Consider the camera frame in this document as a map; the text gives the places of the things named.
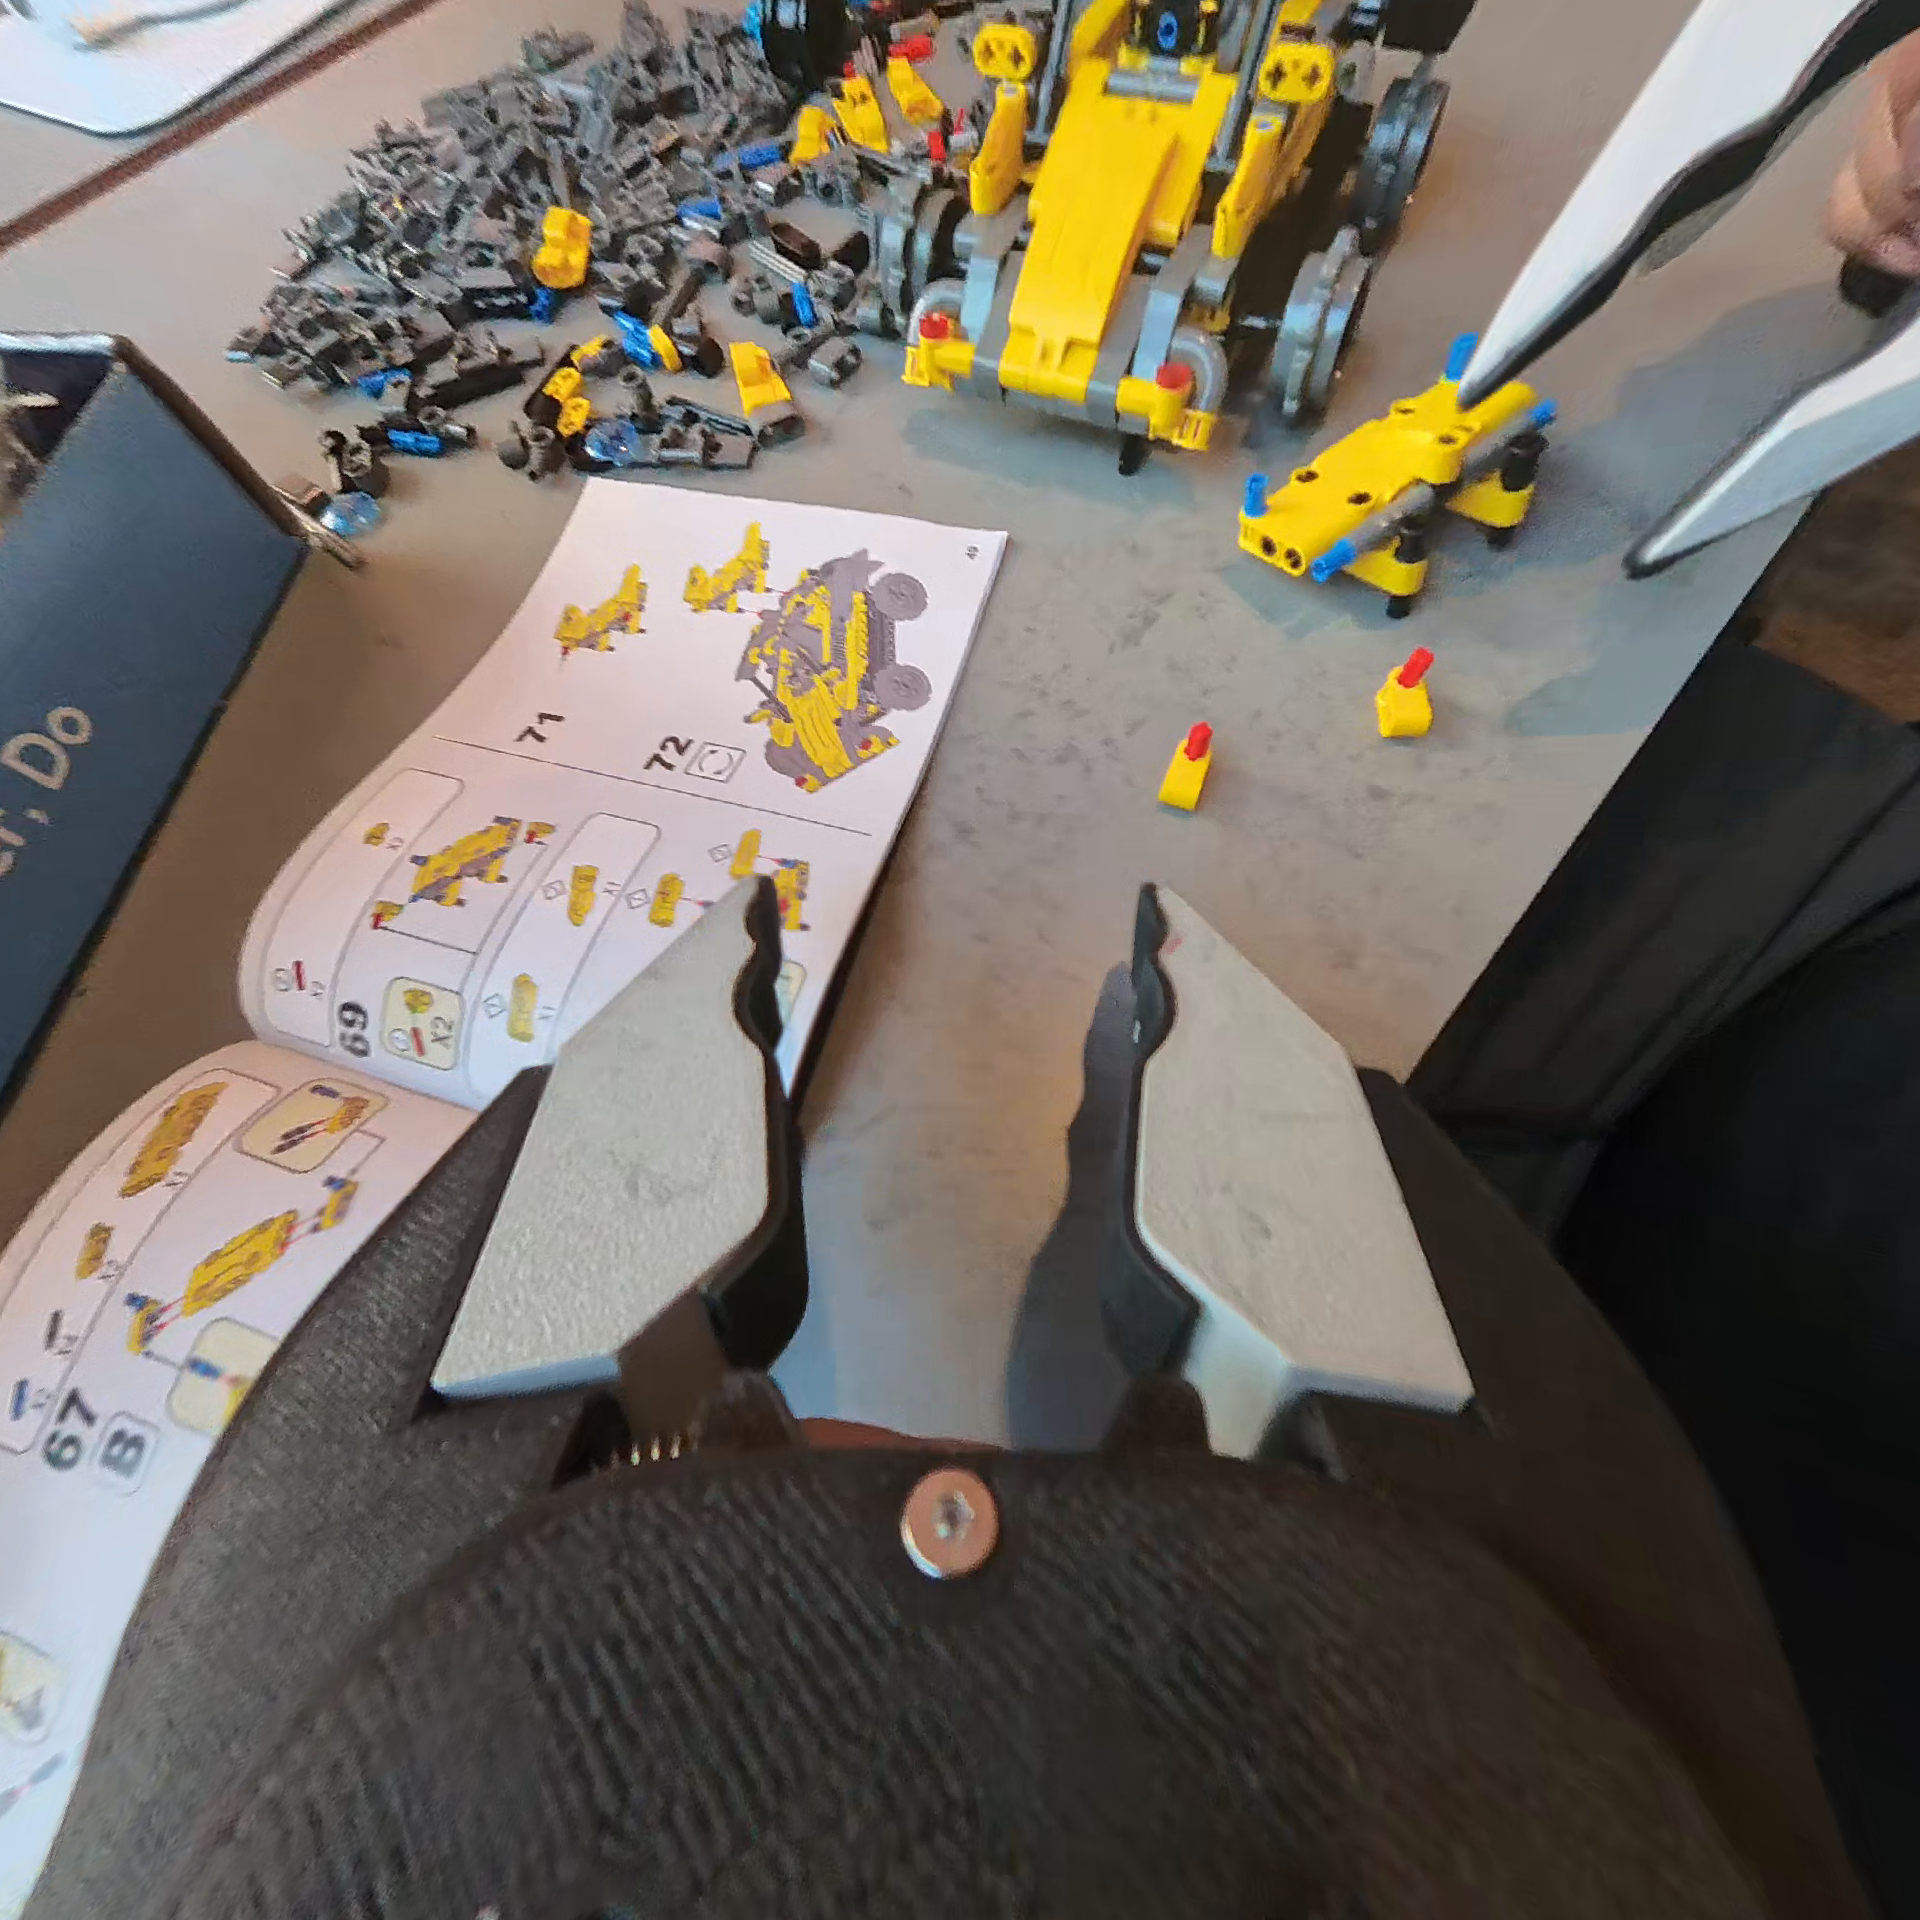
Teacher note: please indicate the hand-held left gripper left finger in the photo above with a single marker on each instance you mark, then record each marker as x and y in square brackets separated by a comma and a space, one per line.
[615, 1200]

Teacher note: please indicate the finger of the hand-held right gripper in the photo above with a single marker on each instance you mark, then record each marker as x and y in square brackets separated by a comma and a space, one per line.
[1816, 436]
[1635, 165]

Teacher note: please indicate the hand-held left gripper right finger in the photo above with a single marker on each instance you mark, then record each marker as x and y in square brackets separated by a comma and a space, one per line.
[1275, 1200]

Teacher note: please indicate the yellow brick subassembly blue pins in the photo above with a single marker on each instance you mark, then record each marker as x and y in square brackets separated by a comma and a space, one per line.
[1381, 464]

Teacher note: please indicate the yellow connector brick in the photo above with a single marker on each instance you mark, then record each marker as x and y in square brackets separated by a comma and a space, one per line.
[1185, 782]
[1407, 715]

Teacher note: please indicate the grey desk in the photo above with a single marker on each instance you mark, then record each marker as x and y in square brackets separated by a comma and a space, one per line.
[1079, 676]

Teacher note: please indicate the person's right hand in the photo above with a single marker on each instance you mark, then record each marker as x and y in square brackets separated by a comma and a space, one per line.
[1887, 182]

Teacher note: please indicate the person's dark clothed body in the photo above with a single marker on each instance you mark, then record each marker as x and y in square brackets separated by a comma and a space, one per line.
[1723, 1049]

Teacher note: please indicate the brick instruction booklet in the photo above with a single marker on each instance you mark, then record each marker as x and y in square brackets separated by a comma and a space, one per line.
[628, 705]

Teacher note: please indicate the yellow toy brick car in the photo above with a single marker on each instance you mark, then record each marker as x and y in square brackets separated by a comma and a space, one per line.
[1096, 225]

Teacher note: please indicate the dark blue cardboard box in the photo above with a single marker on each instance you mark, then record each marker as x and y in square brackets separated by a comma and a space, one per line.
[120, 676]

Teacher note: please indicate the pile of dark small bricks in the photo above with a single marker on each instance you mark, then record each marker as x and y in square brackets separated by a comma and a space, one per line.
[450, 225]

